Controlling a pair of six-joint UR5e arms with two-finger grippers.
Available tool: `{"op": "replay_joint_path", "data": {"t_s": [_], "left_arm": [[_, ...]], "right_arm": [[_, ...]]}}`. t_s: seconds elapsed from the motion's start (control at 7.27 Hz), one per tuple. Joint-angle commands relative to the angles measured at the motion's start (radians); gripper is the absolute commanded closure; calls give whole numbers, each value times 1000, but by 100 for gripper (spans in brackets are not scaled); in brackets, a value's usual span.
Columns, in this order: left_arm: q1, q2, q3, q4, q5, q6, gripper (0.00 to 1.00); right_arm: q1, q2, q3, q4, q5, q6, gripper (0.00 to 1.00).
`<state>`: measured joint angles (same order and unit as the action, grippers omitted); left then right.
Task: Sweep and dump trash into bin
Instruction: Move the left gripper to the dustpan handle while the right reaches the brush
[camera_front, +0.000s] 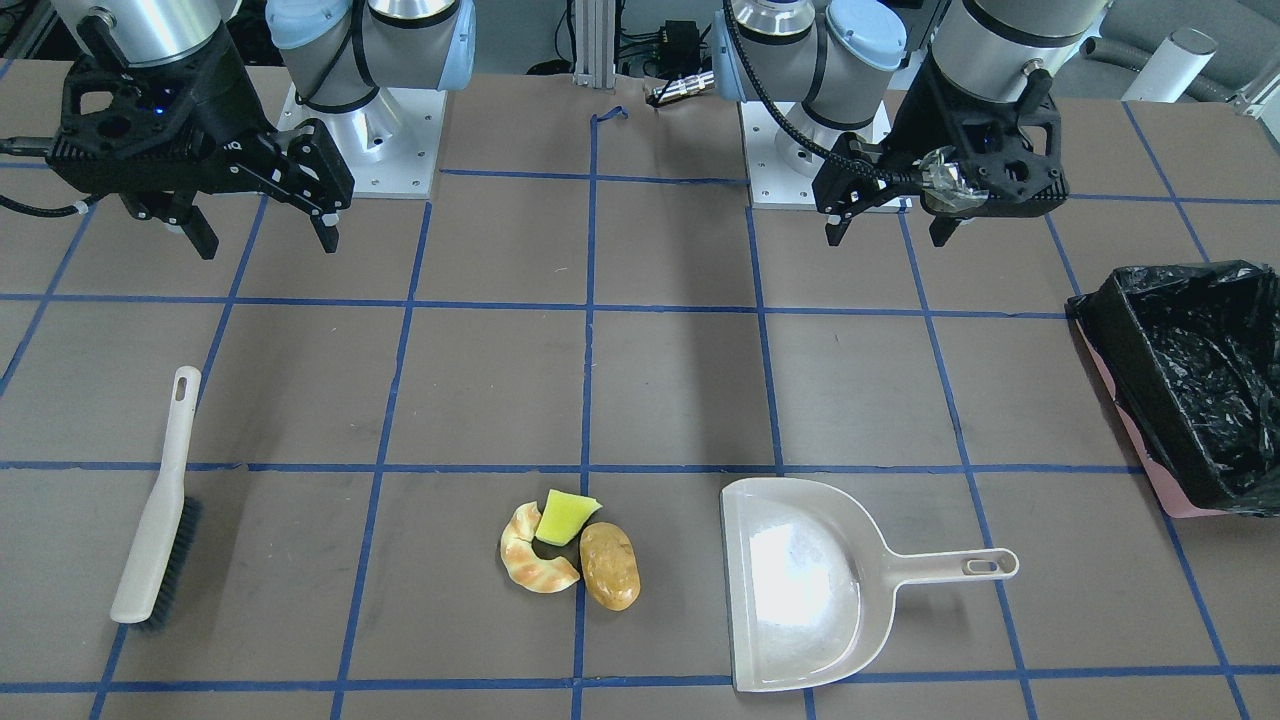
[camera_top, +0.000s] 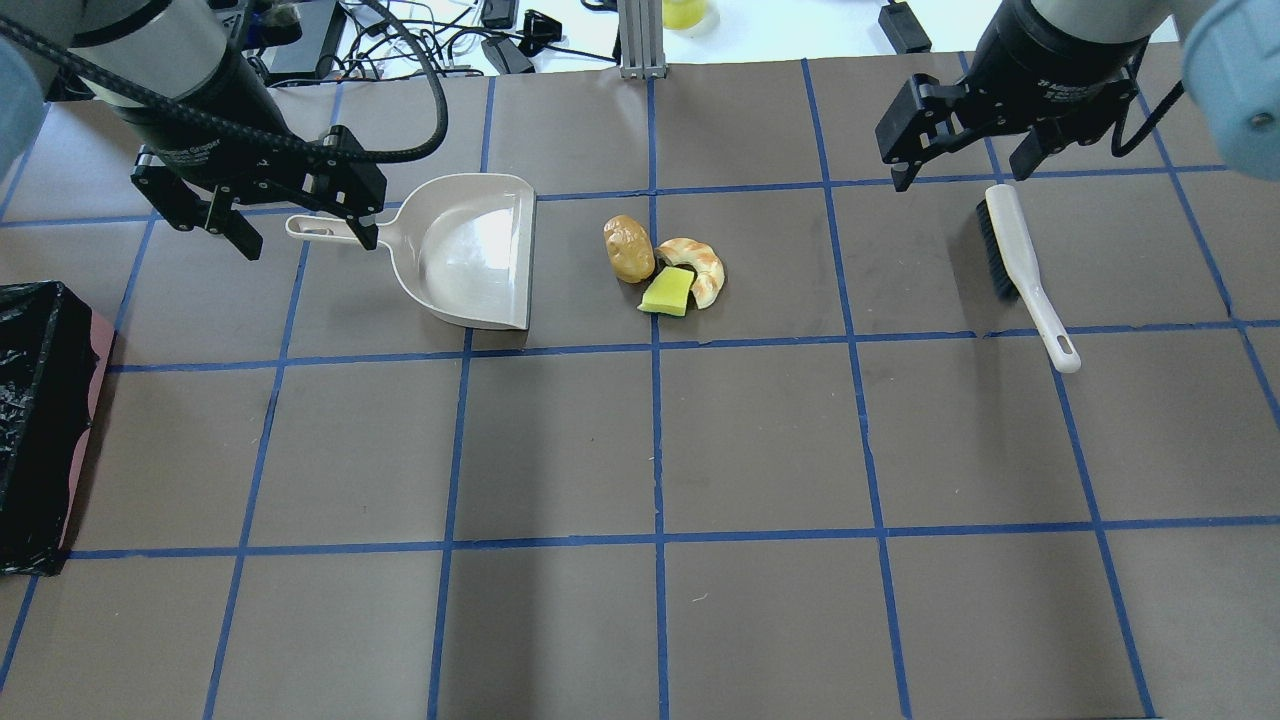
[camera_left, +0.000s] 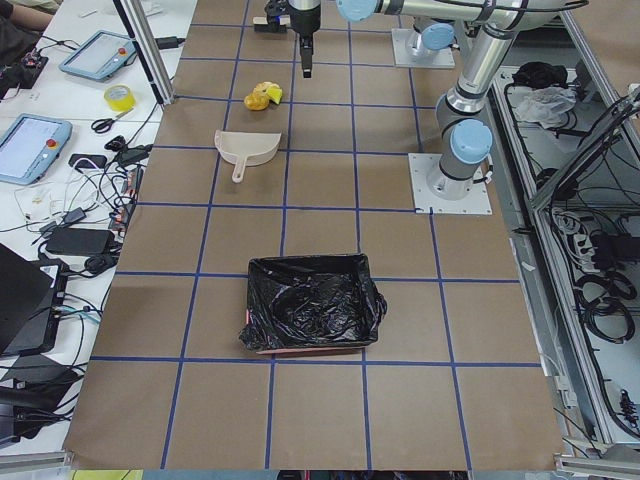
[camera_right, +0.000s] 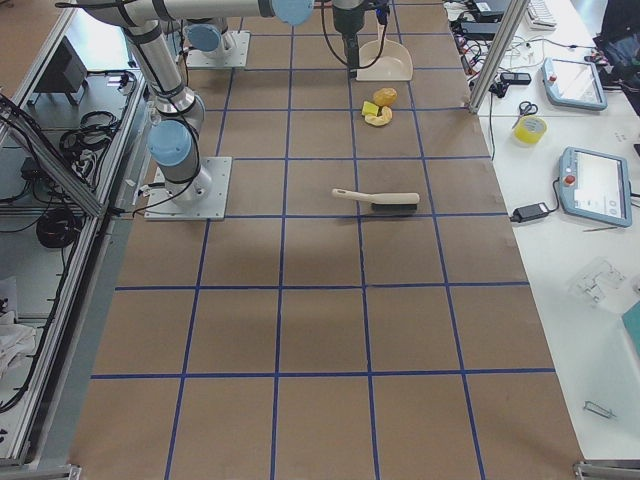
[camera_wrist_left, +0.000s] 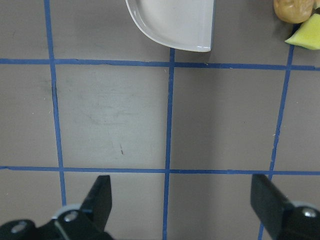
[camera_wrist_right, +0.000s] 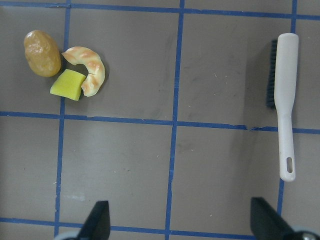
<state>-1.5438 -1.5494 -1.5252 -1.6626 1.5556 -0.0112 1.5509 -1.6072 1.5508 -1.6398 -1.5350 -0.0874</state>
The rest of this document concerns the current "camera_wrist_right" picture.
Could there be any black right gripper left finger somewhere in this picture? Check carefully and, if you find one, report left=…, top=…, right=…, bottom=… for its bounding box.
left=77, top=200, right=111, bottom=240

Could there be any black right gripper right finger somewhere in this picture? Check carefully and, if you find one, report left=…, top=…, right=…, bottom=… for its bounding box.
left=250, top=197, right=300, bottom=240

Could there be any white hand brush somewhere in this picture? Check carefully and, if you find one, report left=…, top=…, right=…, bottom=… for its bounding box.
left=266, top=32, right=299, bottom=182

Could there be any yellow sponge piece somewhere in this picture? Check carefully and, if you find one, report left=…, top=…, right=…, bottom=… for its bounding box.
left=50, top=69, right=86, bottom=101

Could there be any toy croissant piece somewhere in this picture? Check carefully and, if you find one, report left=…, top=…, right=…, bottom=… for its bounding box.
left=62, top=46, right=106, bottom=97

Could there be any brown toy potato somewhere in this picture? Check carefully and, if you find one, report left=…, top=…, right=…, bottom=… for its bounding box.
left=23, top=30, right=62, bottom=77

